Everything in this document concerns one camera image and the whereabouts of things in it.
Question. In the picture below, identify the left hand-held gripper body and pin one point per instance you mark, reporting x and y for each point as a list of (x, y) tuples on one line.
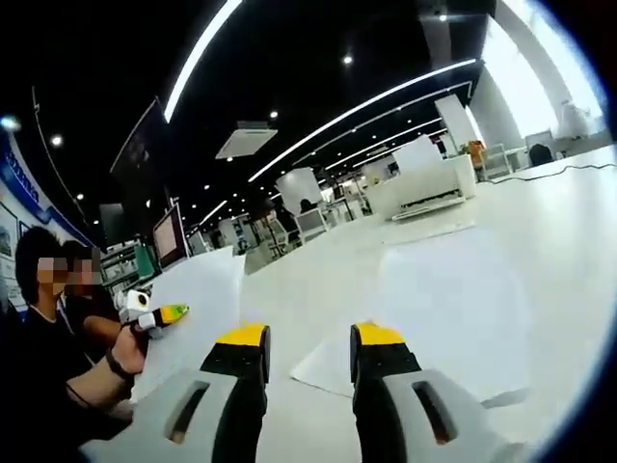
[(132, 304)]

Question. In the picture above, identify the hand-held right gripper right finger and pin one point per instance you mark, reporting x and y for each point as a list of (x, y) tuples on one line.
[(381, 386)]

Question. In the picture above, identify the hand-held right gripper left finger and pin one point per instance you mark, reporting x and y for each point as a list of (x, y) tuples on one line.
[(241, 386)]

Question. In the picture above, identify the white printing paper sheet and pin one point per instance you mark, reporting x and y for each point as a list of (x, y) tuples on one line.
[(202, 289)]

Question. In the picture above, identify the person's left hand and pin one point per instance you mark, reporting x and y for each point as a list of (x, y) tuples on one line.
[(130, 349)]

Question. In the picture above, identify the green box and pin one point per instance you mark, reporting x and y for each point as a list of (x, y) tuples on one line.
[(147, 260)]

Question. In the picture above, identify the dark wristband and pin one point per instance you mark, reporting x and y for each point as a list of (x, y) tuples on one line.
[(119, 367)]

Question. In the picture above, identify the white laptop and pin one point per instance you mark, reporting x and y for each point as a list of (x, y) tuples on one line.
[(171, 236)]

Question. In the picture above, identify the small dark monitor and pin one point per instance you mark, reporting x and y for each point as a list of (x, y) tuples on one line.
[(112, 224)]

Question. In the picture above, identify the person's black clothing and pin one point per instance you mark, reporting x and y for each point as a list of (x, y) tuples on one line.
[(48, 424)]

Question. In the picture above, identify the large dark monitor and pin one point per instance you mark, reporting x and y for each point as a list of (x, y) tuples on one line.
[(140, 154)]

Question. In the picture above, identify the white office chair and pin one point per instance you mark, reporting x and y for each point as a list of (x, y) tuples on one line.
[(311, 226)]

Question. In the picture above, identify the ceiling air conditioner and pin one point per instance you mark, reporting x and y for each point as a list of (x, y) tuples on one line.
[(246, 140)]

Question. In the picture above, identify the white printer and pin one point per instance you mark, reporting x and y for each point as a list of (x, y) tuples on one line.
[(434, 193)]

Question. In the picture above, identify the white table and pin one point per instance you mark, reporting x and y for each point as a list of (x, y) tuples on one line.
[(554, 241)]

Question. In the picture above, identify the printer input paper sheets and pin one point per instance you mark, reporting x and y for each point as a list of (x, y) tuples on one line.
[(417, 154)]

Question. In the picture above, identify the orange figure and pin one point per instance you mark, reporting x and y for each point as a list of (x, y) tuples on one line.
[(476, 154)]

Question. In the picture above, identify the long ceiling light strip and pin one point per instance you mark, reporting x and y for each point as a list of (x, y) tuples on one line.
[(361, 111)]

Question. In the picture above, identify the black office chair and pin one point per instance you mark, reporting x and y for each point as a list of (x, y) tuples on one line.
[(541, 155)]

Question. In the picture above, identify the white humanoid figure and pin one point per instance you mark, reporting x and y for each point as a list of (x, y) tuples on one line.
[(574, 118)]

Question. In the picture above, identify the large window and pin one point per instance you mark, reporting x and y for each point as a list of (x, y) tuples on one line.
[(530, 72)]

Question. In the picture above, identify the blue and white wall poster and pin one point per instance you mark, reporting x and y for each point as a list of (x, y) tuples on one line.
[(29, 202)]

